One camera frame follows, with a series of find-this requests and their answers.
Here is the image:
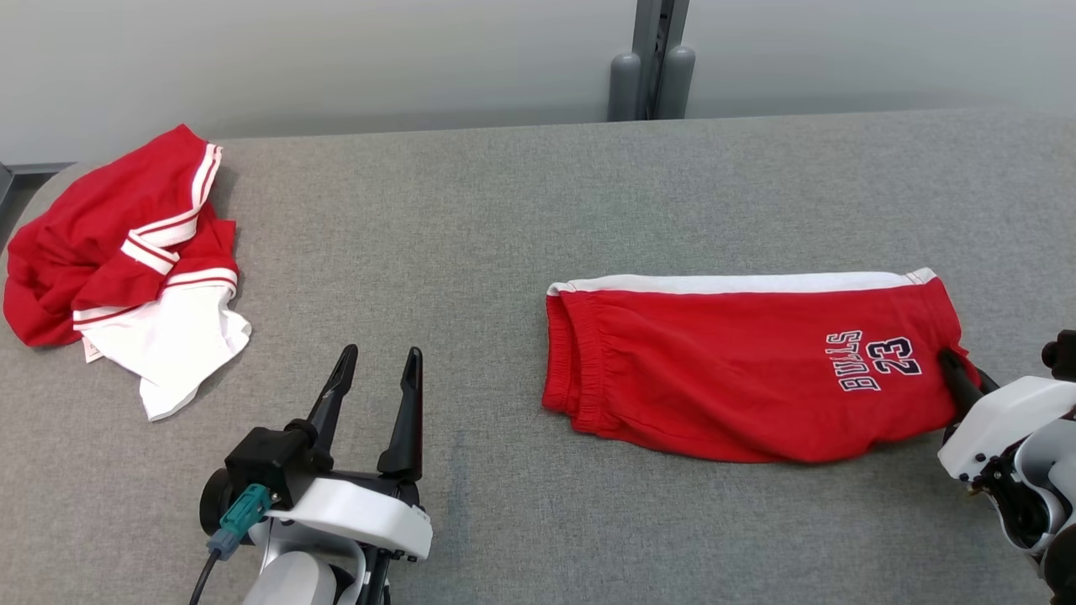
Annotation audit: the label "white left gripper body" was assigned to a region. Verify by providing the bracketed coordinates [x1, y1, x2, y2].
[290, 471, 435, 562]

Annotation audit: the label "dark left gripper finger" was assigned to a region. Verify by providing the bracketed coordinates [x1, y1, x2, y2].
[376, 346, 425, 482]
[305, 344, 360, 459]

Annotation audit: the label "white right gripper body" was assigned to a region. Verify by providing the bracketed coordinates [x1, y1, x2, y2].
[936, 375, 1076, 485]

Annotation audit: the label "red Bulls 23 shorts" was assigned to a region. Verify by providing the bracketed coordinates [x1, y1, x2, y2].
[542, 267, 983, 465]

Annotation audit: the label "red number 23 jersey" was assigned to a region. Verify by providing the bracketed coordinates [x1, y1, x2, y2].
[3, 124, 253, 421]

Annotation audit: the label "teal left camera connector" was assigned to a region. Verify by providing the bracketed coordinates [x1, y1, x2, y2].
[208, 485, 278, 560]

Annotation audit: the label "black left camera cable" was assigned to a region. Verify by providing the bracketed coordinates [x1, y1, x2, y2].
[188, 550, 221, 605]

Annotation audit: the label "grey metal post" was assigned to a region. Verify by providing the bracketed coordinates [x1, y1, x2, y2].
[607, 0, 697, 123]

